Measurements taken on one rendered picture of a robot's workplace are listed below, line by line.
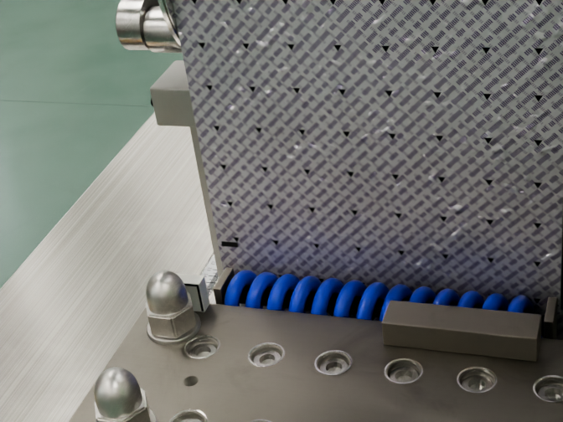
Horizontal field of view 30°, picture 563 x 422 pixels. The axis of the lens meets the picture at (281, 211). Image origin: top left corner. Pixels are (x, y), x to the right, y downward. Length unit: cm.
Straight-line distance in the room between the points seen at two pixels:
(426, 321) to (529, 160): 12
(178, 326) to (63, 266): 37
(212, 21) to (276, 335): 21
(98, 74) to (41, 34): 53
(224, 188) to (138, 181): 45
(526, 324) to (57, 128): 286
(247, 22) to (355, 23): 7
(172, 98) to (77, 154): 246
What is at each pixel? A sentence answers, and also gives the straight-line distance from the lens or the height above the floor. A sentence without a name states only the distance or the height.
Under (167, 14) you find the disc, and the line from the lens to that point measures 66.
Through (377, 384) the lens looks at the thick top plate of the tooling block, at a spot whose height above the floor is 103.
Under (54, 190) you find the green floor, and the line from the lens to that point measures 308.
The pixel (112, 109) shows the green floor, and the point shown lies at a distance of 348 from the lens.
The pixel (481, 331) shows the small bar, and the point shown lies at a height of 105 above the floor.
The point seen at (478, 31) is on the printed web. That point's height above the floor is 122.
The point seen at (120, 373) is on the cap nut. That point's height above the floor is 107.
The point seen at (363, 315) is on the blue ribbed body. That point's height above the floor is 103.
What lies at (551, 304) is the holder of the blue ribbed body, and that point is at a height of 104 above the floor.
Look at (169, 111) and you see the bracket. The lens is 79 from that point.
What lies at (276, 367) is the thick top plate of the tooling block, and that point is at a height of 103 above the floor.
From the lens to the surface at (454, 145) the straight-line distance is 65.
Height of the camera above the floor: 146
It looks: 32 degrees down
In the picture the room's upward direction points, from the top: 8 degrees counter-clockwise
